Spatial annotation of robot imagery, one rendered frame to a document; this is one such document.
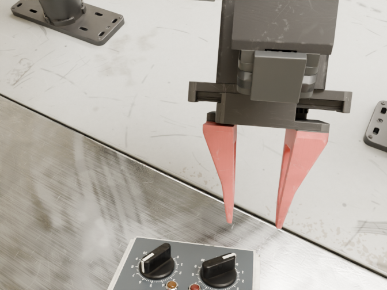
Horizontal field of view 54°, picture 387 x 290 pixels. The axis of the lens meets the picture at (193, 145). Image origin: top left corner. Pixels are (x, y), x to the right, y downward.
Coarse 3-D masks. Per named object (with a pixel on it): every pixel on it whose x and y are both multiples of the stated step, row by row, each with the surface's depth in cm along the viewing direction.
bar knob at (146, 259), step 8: (160, 248) 34; (168, 248) 34; (144, 256) 33; (152, 256) 33; (160, 256) 33; (168, 256) 34; (144, 264) 33; (152, 264) 33; (160, 264) 34; (168, 264) 34; (144, 272) 33; (152, 272) 33; (160, 272) 33; (168, 272) 33
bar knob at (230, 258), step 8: (224, 256) 33; (232, 256) 33; (208, 264) 32; (216, 264) 32; (224, 264) 33; (232, 264) 33; (200, 272) 33; (208, 272) 32; (216, 272) 33; (224, 272) 33; (232, 272) 33; (208, 280) 32; (216, 280) 32; (224, 280) 32; (232, 280) 33
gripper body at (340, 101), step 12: (192, 84) 24; (204, 84) 24; (216, 84) 24; (228, 84) 24; (192, 96) 24; (204, 96) 25; (216, 96) 24; (312, 96) 23; (324, 96) 23; (336, 96) 23; (348, 96) 23; (312, 108) 24; (324, 108) 24; (336, 108) 24; (348, 108) 23
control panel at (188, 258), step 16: (144, 240) 38; (160, 240) 38; (128, 256) 36; (176, 256) 36; (192, 256) 36; (208, 256) 36; (240, 256) 36; (128, 272) 34; (176, 272) 34; (192, 272) 34; (240, 272) 34; (128, 288) 32; (144, 288) 32; (160, 288) 32; (176, 288) 32; (208, 288) 32; (224, 288) 32; (240, 288) 32
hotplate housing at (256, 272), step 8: (168, 240) 38; (128, 248) 37; (232, 248) 37; (256, 256) 36; (120, 264) 35; (256, 264) 35; (256, 272) 34; (112, 280) 33; (256, 280) 34; (112, 288) 32; (256, 288) 33
